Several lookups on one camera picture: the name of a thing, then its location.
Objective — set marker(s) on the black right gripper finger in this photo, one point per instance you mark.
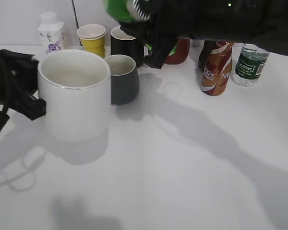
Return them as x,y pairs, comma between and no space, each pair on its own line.
159,51

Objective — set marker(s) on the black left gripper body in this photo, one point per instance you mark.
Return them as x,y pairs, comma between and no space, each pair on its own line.
18,83

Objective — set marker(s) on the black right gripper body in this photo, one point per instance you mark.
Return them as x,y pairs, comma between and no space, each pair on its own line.
195,19

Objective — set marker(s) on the green plastic soda bottle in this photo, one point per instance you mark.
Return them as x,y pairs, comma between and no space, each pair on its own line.
124,10

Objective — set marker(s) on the white ceramic mug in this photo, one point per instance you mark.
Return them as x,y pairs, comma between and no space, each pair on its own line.
76,86

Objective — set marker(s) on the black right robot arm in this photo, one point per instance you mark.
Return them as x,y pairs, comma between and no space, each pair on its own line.
263,23

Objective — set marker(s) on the yellow paper cup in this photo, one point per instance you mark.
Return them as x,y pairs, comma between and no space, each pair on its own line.
92,38

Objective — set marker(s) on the black ceramic mug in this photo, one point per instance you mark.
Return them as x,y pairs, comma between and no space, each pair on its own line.
122,43

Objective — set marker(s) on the dark grey ceramic mug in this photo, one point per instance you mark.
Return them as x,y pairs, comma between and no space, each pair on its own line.
125,83

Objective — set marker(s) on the white blueberry yogurt carton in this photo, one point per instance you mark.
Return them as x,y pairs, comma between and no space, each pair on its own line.
52,33

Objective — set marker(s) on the brown coffee bottle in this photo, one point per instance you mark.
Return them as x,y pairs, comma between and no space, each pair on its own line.
217,69

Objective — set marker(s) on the clear green-label water bottle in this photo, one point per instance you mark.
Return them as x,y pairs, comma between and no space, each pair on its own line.
250,65

